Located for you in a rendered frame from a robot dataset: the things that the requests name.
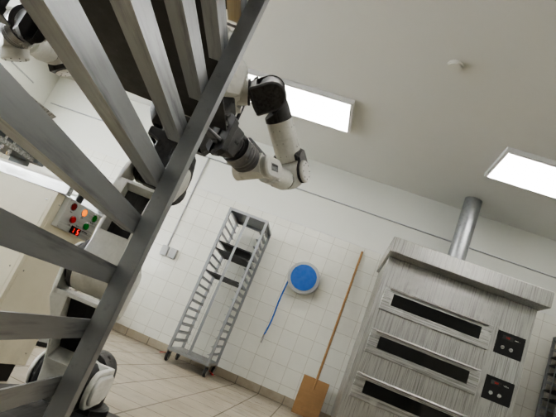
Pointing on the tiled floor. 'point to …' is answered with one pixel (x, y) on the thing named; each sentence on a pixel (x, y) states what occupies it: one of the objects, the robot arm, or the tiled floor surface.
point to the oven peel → (314, 395)
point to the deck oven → (439, 339)
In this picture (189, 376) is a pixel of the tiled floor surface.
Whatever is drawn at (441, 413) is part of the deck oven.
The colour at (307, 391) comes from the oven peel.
